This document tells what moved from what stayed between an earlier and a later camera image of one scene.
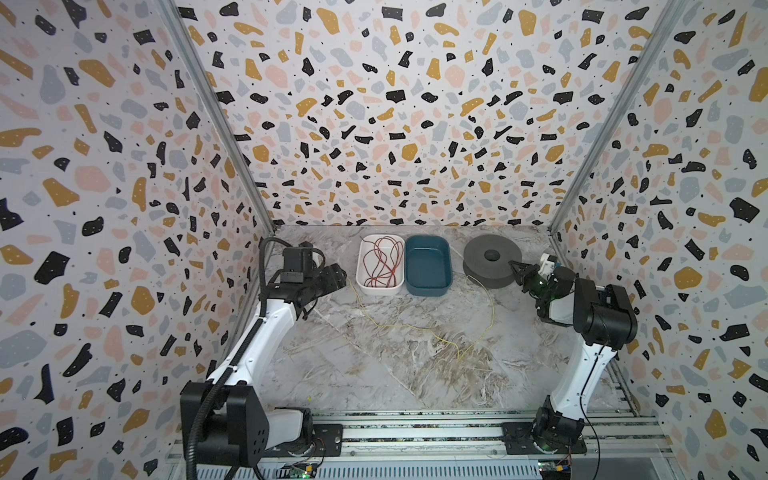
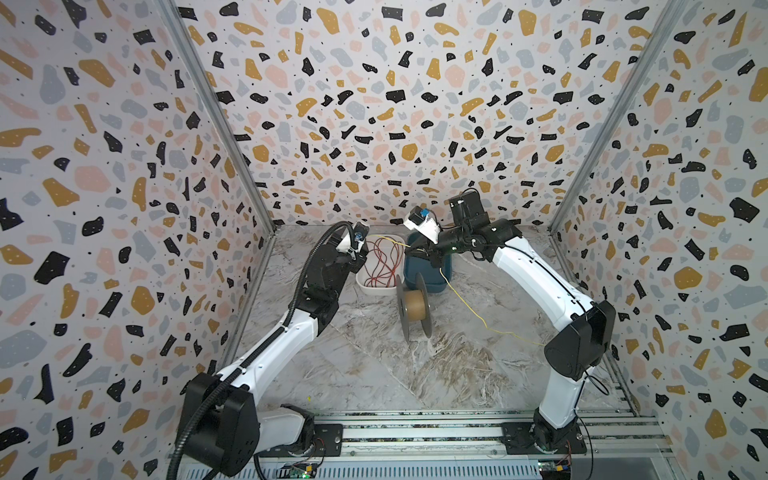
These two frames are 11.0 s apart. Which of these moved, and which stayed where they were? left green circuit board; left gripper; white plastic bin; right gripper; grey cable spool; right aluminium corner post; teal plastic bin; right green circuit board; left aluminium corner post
Moved: right gripper; grey cable spool; left gripper
Stayed: white plastic bin; right green circuit board; right aluminium corner post; left green circuit board; teal plastic bin; left aluminium corner post
